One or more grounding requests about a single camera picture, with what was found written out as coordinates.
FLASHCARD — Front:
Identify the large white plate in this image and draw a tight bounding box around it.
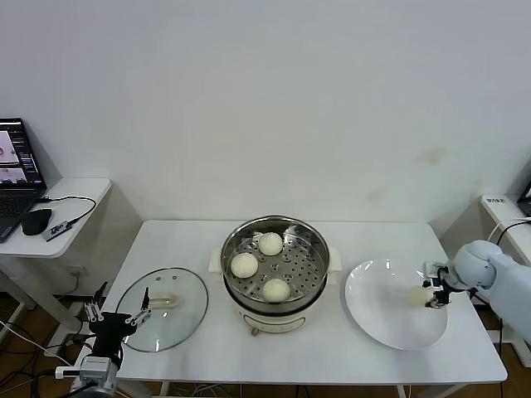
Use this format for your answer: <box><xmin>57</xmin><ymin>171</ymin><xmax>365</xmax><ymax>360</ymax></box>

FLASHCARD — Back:
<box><xmin>339</xmin><ymin>259</ymin><xmax>450</xmax><ymax>352</ymax></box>

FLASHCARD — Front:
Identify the white side table with label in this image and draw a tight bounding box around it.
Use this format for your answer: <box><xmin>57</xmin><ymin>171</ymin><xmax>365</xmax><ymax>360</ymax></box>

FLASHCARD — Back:
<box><xmin>480</xmin><ymin>193</ymin><xmax>531</xmax><ymax>368</ymax></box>

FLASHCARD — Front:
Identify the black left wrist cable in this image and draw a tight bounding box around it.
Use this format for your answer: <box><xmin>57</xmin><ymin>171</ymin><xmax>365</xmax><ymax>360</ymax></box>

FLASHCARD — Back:
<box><xmin>110</xmin><ymin>333</ymin><xmax>128</xmax><ymax>370</ymax></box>

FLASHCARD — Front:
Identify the cream electric cooker pot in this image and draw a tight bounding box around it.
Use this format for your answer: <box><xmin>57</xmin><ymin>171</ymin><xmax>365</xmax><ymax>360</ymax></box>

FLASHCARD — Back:
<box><xmin>207</xmin><ymin>248</ymin><xmax>343</xmax><ymax>337</ymax></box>

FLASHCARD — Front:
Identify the thin black usb cable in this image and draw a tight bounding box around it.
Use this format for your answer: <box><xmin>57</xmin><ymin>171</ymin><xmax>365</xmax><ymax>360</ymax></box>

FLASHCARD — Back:
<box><xmin>35</xmin><ymin>195</ymin><xmax>97</xmax><ymax>228</ymax></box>

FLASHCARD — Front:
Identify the thin white cable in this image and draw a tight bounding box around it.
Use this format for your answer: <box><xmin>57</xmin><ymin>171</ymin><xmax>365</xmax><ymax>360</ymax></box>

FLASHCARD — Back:
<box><xmin>487</xmin><ymin>217</ymin><xmax>531</xmax><ymax>245</ymax></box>

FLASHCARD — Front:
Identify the white steamed baozi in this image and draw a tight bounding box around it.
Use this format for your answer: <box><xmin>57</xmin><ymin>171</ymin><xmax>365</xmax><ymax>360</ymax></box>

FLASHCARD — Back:
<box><xmin>408</xmin><ymin>285</ymin><xmax>432</xmax><ymax>308</ymax></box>
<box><xmin>261</xmin><ymin>278</ymin><xmax>291</xmax><ymax>303</ymax></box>
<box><xmin>258</xmin><ymin>231</ymin><xmax>285</xmax><ymax>257</ymax></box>
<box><xmin>230</xmin><ymin>252</ymin><xmax>259</xmax><ymax>279</ymax></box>

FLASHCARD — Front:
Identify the black open laptop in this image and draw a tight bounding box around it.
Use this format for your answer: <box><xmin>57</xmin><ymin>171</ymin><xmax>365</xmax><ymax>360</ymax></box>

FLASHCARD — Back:
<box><xmin>0</xmin><ymin>117</ymin><xmax>47</xmax><ymax>245</ymax></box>

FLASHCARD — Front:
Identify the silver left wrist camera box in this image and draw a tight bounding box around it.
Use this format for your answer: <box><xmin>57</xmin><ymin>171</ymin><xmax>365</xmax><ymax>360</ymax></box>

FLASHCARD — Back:
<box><xmin>56</xmin><ymin>356</ymin><xmax>114</xmax><ymax>385</ymax></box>

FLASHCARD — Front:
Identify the round glass pot lid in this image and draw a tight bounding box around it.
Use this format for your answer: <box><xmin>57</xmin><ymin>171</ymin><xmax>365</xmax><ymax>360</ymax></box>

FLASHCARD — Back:
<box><xmin>114</xmin><ymin>266</ymin><xmax>209</xmax><ymax>353</ymax></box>

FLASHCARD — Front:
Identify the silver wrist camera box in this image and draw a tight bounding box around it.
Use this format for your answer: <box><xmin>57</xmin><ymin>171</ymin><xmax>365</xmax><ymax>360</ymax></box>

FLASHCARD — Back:
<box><xmin>56</xmin><ymin>356</ymin><xmax>114</xmax><ymax>385</ymax></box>
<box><xmin>422</xmin><ymin>260</ymin><xmax>451</xmax><ymax>281</ymax></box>

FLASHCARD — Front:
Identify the black computer mouse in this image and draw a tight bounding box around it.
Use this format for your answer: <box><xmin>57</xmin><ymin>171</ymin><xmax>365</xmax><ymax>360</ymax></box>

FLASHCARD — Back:
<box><xmin>21</xmin><ymin>207</ymin><xmax>53</xmax><ymax>236</ymax></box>

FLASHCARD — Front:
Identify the small grey usb device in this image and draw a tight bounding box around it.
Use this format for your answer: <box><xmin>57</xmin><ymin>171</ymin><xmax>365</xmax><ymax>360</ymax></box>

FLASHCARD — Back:
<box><xmin>41</xmin><ymin>219</ymin><xmax>71</xmax><ymax>243</ymax></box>

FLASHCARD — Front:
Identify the white side table beige panel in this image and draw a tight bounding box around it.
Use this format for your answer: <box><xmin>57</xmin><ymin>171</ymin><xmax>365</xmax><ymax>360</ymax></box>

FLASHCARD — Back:
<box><xmin>0</xmin><ymin>177</ymin><xmax>144</xmax><ymax>345</ymax></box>

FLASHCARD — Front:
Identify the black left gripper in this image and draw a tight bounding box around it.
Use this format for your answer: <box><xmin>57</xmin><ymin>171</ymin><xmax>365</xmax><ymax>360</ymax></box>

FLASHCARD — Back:
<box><xmin>84</xmin><ymin>282</ymin><xmax>152</xmax><ymax>360</ymax></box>

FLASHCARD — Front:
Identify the stainless steel steamer basket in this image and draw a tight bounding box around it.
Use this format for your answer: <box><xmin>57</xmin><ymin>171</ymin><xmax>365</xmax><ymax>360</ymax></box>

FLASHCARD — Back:
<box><xmin>209</xmin><ymin>214</ymin><xmax>343</xmax><ymax>307</ymax></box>

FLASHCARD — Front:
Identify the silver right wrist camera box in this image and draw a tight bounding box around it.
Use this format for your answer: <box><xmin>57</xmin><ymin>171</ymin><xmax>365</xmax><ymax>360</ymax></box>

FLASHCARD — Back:
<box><xmin>422</xmin><ymin>260</ymin><xmax>451</xmax><ymax>281</ymax></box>

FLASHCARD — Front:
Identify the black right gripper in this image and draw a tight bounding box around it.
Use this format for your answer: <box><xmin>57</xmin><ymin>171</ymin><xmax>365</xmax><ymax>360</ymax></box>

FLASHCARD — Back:
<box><xmin>421</xmin><ymin>275</ymin><xmax>453</xmax><ymax>310</ymax></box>

